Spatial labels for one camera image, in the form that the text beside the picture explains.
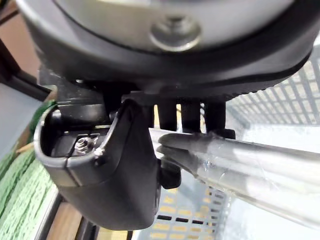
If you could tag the grey plastic shopping basket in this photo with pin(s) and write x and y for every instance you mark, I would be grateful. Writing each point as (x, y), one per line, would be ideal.
(275, 160)

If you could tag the green bitter gourd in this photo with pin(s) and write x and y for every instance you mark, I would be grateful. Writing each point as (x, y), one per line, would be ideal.
(22, 197)
(41, 112)

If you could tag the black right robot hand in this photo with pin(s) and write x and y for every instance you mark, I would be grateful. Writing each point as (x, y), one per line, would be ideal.
(130, 180)

